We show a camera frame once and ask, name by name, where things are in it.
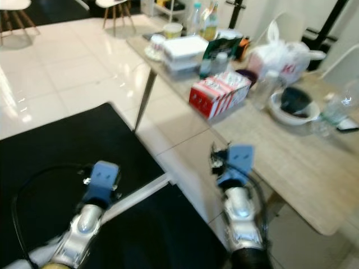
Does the clear water bottle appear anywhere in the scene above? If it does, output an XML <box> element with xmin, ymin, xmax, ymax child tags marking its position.
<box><xmin>311</xmin><ymin>80</ymin><xmax>359</xmax><ymax>136</ymax></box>

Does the black smartphone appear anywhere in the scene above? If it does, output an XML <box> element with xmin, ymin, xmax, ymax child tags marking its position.
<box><xmin>335</xmin><ymin>120</ymin><xmax>359</xmax><ymax>133</ymax></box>

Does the red white carton box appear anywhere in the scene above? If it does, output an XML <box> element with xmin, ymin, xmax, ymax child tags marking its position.
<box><xmin>188</xmin><ymin>69</ymin><xmax>253</xmax><ymax>120</ymax></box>

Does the dark green snack packet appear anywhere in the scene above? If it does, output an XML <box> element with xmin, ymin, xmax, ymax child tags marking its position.
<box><xmin>204</xmin><ymin>35</ymin><xmax>250</xmax><ymax>63</ymax></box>

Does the clear food container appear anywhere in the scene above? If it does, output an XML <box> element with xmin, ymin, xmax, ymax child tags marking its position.
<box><xmin>164</xmin><ymin>57</ymin><xmax>205</xmax><ymax>78</ymax></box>

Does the black pole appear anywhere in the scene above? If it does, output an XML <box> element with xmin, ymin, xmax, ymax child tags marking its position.
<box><xmin>227</xmin><ymin>0</ymin><xmax>246</xmax><ymax>30</ymax></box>

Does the white patterned cup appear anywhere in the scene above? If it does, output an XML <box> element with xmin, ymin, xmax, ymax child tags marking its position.
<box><xmin>149</xmin><ymin>35</ymin><xmax>167</xmax><ymax>57</ymax></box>

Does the white plastic bag red print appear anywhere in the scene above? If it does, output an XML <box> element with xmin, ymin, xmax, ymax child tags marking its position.
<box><xmin>246</xmin><ymin>21</ymin><xmax>327</xmax><ymax>83</ymax></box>

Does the black floor mat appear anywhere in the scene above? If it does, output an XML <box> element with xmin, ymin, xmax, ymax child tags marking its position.
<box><xmin>0</xmin><ymin>102</ymin><xmax>233</xmax><ymax>269</ymax></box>

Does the cream mug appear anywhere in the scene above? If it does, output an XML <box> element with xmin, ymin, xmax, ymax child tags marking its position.
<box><xmin>162</xmin><ymin>22</ymin><xmax>184</xmax><ymax>39</ymax></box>

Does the white lidded food container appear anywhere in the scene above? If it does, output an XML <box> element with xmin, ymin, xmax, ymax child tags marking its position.
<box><xmin>163</xmin><ymin>35</ymin><xmax>210</xmax><ymax>61</ymax></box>

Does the tall clear bottle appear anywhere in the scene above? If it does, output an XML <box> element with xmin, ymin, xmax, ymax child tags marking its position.
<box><xmin>188</xmin><ymin>2</ymin><xmax>203</xmax><ymax>35</ymax></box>

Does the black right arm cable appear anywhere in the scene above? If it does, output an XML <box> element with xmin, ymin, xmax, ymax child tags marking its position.
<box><xmin>247</xmin><ymin>168</ymin><xmax>270</xmax><ymax>242</ymax></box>

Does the dark grey bowl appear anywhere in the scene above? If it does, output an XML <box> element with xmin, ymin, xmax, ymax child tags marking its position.
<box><xmin>280</xmin><ymin>87</ymin><xmax>313</xmax><ymax>115</ymax></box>

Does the white round bowl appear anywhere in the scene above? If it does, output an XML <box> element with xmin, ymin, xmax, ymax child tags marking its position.
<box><xmin>268</xmin><ymin>87</ymin><xmax>321</xmax><ymax>126</ymax></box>

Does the small capped bottle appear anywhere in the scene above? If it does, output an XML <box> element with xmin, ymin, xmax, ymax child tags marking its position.
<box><xmin>213</xmin><ymin>52</ymin><xmax>229</xmax><ymax>75</ymax></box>
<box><xmin>199</xmin><ymin>53</ymin><xmax>214</xmax><ymax>79</ymax></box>

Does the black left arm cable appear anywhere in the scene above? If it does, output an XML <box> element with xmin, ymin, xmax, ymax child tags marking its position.
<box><xmin>10</xmin><ymin>163</ymin><xmax>91</xmax><ymax>269</ymax></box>

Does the white saucer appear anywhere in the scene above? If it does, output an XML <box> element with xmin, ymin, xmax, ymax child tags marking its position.
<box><xmin>144</xmin><ymin>46</ymin><xmax>168</xmax><ymax>62</ymax></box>

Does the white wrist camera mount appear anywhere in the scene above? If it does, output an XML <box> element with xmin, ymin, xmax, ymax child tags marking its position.
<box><xmin>84</xmin><ymin>161</ymin><xmax>122</xmax><ymax>206</ymax></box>
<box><xmin>216</xmin><ymin>144</ymin><xmax>255</xmax><ymax>189</ymax></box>

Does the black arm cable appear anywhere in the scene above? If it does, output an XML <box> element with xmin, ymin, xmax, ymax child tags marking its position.
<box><xmin>247</xmin><ymin>168</ymin><xmax>270</xmax><ymax>242</ymax></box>
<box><xmin>10</xmin><ymin>163</ymin><xmax>91</xmax><ymax>269</ymax></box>

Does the clear plastic bottle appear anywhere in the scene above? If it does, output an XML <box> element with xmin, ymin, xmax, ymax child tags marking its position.
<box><xmin>252</xmin><ymin>69</ymin><xmax>282</xmax><ymax>110</ymax></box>

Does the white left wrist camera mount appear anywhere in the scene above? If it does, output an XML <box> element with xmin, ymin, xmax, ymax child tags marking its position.
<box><xmin>84</xmin><ymin>161</ymin><xmax>122</xmax><ymax>206</ymax></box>

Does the white floor tape strip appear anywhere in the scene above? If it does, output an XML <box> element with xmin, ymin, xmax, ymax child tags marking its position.
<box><xmin>27</xmin><ymin>173</ymin><xmax>173</xmax><ymax>265</ymax></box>

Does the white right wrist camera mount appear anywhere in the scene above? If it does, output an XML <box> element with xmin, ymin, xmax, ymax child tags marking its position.
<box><xmin>216</xmin><ymin>144</ymin><xmax>255</xmax><ymax>189</ymax></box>

